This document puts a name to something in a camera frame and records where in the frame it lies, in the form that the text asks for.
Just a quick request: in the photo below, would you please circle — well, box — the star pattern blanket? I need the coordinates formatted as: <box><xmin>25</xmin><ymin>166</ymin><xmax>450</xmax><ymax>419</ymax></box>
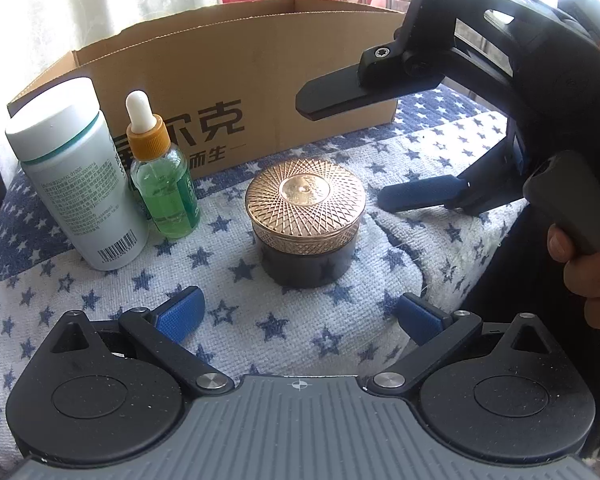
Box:
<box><xmin>0</xmin><ymin>81</ymin><xmax>531</xmax><ymax>476</ymax></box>

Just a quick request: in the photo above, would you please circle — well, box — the white pill bottle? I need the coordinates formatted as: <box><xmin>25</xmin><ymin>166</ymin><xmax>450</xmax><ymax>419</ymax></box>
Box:
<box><xmin>5</xmin><ymin>77</ymin><xmax>148</xmax><ymax>271</ymax></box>

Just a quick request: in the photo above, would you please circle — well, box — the brown cardboard box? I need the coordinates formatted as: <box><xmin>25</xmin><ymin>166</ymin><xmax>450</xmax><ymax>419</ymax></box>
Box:
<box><xmin>8</xmin><ymin>0</ymin><xmax>403</xmax><ymax>178</ymax></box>

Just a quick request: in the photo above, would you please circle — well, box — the rose gold lid jar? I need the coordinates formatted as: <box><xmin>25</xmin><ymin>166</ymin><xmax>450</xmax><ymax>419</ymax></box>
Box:
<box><xmin>245</xmin><ymin>158</ymin><xmax>366</xmax><ymax>289</ymax></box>

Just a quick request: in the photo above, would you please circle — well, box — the green dropper bottle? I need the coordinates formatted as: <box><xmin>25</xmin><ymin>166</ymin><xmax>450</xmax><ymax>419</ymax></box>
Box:
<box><xmin>125</xmin><ymin>90</ymin><xmax>200</xmax><ymax>240</ymax></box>

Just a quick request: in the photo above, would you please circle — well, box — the person's right hand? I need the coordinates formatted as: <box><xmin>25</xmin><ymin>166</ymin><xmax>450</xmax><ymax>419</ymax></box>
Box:
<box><xmin>547</xmin><ymin>224</ymin><xmax>600</xmax><ymax>330</ymax></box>

